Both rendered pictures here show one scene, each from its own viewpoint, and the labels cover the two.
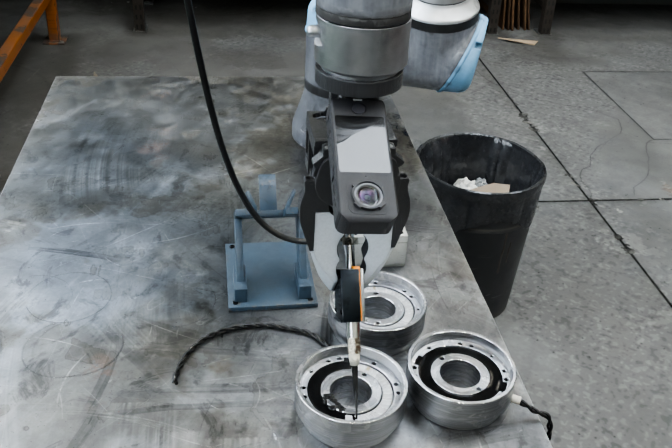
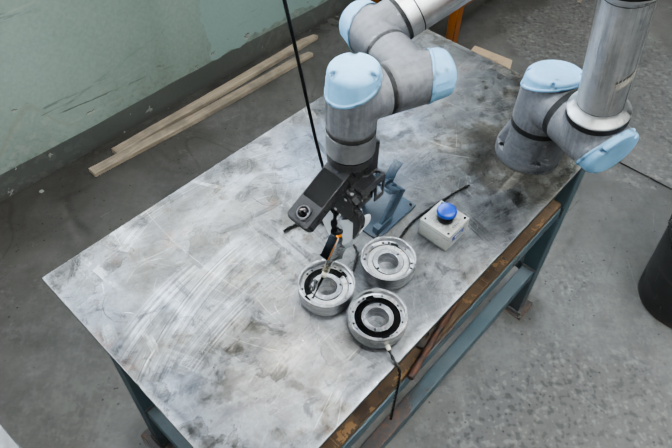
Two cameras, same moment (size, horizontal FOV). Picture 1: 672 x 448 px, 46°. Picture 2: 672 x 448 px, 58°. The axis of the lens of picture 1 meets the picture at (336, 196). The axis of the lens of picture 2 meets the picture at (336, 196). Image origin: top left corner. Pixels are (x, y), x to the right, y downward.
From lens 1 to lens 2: 0.67 m
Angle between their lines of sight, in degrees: 42
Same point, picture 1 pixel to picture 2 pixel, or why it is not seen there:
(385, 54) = (340, 155)
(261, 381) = (313, 255)
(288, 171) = (465, 159)
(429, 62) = (569, 143)
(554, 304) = not seen: outside the picture
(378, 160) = (322, 199)
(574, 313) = not seen: outside the picture
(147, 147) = not seen: hidden behind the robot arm
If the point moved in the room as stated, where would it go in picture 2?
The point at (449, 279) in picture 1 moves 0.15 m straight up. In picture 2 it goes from (457, 275) to (471, 225)
